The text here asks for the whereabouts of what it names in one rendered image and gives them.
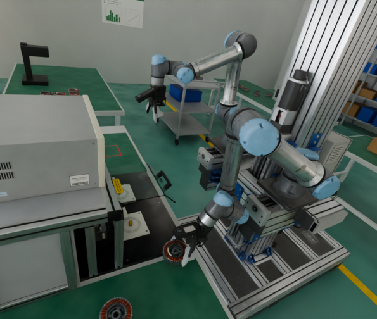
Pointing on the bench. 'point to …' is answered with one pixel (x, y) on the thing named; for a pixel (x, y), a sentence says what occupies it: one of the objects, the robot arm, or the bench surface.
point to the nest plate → (138, 227)
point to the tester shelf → (44, 215)
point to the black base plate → (104, 245)
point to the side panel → (23, 272)
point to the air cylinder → (100, 232)
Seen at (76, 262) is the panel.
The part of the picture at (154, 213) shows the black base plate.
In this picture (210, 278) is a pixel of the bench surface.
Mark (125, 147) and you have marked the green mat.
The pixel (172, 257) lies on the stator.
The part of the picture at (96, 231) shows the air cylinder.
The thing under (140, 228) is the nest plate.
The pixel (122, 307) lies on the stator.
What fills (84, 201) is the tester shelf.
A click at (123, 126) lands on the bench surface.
